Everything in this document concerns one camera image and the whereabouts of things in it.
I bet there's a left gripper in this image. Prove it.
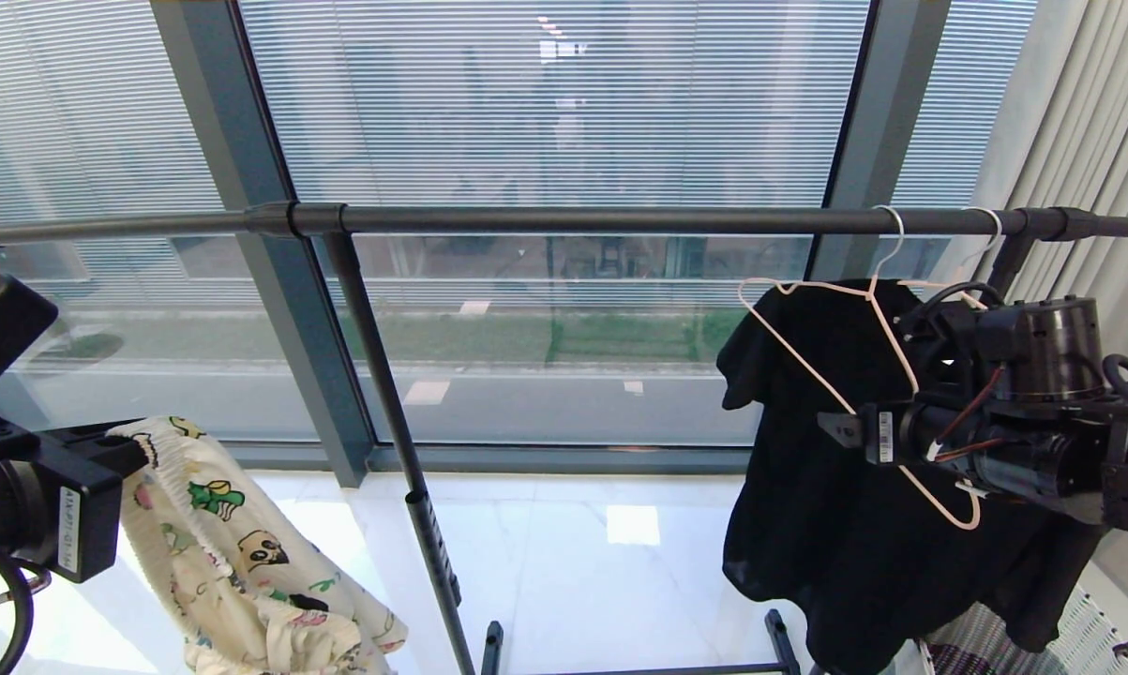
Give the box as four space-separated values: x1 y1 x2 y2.
0 417 149 584

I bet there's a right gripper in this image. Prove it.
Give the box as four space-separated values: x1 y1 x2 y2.
864 398 1110 515

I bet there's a pink clothes hanger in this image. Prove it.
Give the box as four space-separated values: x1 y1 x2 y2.
737 206 983 532
901 208 1005 310

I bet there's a black short-sleeved shirt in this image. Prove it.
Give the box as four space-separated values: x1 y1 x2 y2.
716 279 1104 675

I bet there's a cream printed garment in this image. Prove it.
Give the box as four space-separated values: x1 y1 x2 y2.
109 416 410 675

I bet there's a white laundry basket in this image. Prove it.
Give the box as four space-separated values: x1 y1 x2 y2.
918 586 1128 675

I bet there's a black clothes rack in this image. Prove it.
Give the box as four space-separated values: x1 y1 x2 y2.
0 202 1128 675

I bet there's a beige curtain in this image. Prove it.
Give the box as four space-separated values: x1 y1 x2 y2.
934 0 1128 601

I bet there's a window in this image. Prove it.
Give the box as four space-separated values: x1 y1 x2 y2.
0 0 1038 488

